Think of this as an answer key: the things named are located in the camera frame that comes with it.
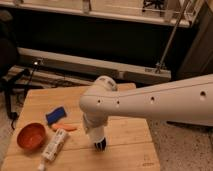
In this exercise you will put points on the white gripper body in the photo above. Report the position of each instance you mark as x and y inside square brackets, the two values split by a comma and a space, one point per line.
[94, 127]

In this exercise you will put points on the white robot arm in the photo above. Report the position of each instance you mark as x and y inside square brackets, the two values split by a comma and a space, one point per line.
[186, 101]

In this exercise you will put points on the blue eraser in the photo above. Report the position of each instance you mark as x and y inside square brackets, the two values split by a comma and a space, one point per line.
[55, 115]

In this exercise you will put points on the orange ceramic bowl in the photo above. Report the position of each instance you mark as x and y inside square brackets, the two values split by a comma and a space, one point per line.
[31, 137]

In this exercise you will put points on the orange carrot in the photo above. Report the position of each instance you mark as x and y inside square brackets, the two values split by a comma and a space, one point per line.
[66, 127]

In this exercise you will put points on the white toothpaste tube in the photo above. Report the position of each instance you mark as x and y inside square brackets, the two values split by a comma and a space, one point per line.
[54, 146]

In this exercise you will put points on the white baseboard heater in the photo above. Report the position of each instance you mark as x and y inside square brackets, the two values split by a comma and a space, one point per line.
[84, 65]

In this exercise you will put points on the metal pole stand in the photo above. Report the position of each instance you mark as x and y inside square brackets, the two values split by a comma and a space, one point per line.
[159, 65]

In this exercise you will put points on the black office chair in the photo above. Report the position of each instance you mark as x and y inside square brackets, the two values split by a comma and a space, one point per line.
[9, 57]

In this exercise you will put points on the dark cabinet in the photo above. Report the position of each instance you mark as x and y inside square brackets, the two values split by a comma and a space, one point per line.
[199, 58]

